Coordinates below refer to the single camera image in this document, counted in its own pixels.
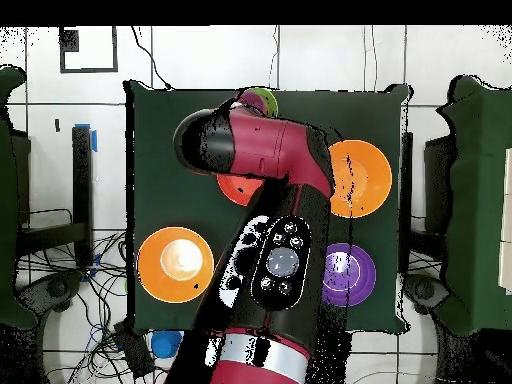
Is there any purple plastic bowl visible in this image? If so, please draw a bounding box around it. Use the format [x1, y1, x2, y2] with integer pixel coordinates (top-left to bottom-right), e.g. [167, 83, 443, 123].
[321, 242, 378, 308]

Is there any thin black cable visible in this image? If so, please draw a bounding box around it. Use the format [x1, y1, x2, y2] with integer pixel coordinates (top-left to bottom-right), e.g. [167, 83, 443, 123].
[130, 26, 174, 91]

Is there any red plastic bowl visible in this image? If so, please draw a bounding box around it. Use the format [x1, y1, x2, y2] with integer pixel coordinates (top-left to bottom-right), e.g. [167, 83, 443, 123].
[216, 173, 265, 208]

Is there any black power strip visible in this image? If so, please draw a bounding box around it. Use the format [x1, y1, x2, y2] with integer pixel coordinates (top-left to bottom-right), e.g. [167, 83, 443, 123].
[112, 319, 156, 379]

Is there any dark green table cloth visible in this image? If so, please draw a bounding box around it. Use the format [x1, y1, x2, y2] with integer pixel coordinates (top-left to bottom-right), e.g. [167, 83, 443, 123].
[124, 78, 413, 335]

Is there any large orange plastic bowl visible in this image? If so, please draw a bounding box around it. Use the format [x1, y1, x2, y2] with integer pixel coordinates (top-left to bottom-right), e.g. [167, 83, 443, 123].
[136, 226, 216, 304]
[327, 139, 393, 219]

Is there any black office chair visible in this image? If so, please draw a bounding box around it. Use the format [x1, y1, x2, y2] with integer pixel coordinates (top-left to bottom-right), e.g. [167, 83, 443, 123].
[17, 271, 85, 321]
[403, 273, 451, 317]

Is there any green plastic bowl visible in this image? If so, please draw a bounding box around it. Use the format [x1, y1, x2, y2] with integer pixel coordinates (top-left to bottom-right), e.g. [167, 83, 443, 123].
[249, 86, 280, 118]

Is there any green cloth covered table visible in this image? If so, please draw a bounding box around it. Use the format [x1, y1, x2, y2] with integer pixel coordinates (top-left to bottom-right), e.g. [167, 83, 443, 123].
[0, 65, 38, 331]
[433, 74, 512, 337]

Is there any black metal post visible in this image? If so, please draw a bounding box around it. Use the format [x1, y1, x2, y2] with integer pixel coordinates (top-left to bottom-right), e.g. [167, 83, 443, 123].
[399, 131, 414, 275]

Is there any blue plastic cup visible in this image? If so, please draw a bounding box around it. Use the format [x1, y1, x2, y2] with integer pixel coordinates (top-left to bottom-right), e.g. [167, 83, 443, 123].
[150, 330, 184, 359]

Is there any black metal frame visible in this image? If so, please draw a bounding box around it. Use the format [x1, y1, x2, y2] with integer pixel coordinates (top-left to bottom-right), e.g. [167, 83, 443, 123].
[15, 124, 95, 269]

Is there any tangle of cables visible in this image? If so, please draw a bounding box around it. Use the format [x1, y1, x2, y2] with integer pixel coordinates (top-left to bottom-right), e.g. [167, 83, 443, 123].
[17, 231, 177, 384]

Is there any purple plastic cup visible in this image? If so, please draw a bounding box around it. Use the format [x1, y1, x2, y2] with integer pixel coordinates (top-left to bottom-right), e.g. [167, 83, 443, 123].
[238, 91, 270, 117]

